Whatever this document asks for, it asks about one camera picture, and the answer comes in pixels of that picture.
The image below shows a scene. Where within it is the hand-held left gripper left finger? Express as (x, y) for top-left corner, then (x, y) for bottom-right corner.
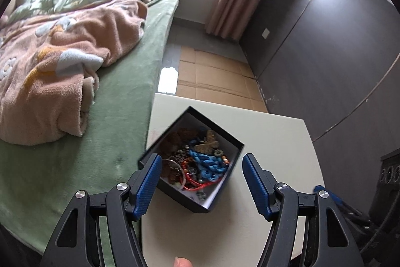
(40, 154), (163, 267)

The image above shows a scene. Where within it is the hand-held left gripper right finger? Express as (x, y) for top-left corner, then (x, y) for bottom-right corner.
(242, 153), (365, 267)

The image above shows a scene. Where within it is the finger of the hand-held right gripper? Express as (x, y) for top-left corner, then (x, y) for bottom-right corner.
(313, 185), (371, 225)

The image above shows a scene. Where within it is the black jewelry box white inside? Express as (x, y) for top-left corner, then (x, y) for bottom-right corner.
(138, 106), (245, 214)

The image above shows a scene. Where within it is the blue bead necklace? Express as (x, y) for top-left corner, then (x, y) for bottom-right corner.
(187, 138), (231, 182)

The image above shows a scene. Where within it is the brown bead bracelet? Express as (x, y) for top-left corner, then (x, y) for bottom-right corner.
(160, 127), (201, 159)

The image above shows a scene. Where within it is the red cord tassel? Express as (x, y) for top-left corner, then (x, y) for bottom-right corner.
(179, 161), (225, 192)

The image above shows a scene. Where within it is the person's left hand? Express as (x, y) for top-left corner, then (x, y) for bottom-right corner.
(173, 256), (193, 267)

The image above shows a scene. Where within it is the black device box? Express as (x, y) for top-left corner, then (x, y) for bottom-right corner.
(368, 150), (400, 225)

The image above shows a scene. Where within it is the tan butterfly pendant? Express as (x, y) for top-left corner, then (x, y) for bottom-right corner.
(194, 129), (220, 155)

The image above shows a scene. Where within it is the green bed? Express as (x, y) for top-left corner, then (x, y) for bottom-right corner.
(0, 0), (182, 255)

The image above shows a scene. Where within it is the flat cardboard sheet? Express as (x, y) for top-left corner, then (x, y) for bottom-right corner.
(176, 46), (270, 113)

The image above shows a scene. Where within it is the dark grey wardrobe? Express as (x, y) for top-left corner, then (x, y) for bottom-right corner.
(239, 0), (400, 217)

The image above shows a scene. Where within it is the orange fleece blanket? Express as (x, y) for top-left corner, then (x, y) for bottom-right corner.
(0, 0), (148, 146)

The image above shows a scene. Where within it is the silver ring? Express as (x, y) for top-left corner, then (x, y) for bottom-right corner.
(162, 157), (186, 180)

